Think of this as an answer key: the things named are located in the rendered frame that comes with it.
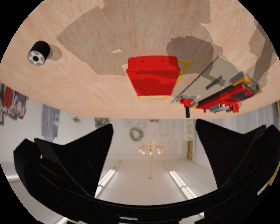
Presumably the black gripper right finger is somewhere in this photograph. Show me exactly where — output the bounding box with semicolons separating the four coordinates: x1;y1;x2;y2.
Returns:
196;119;266;189

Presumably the small black toy tyre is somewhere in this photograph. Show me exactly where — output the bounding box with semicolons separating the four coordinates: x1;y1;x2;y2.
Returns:
27;40;51;67

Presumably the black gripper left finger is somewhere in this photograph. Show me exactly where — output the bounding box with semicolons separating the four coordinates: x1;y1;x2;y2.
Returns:
34;124;113;197

